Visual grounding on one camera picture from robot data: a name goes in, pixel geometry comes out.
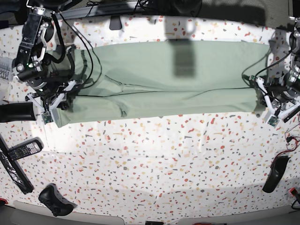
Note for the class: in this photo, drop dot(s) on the clear plastic parts bag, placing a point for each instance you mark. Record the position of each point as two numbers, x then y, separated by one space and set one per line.
6 76

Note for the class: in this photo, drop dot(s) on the black TV remote control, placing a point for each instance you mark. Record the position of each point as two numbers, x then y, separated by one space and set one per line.
25 149

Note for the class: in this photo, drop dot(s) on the small black stick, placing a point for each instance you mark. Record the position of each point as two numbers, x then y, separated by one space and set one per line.
289 116

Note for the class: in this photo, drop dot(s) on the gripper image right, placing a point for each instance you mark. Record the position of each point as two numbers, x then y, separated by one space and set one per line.
279 96

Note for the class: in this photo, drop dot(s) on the black game controller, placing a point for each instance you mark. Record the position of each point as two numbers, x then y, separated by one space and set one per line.
48 198

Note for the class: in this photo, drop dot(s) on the green T-shirt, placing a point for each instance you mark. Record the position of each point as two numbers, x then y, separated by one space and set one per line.
150 79

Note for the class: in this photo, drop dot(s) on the black curved handle right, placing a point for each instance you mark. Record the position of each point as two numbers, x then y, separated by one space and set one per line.
277 171

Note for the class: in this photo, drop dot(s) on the long black bar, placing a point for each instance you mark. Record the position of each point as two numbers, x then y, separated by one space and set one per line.
13 169

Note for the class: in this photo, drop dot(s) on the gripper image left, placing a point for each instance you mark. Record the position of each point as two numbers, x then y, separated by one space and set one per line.
51 91

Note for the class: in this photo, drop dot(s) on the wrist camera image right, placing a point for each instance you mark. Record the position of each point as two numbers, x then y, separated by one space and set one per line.
273 121

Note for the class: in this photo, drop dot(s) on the grey monitor stand base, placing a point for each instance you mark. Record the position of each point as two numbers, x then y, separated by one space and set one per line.
115 23

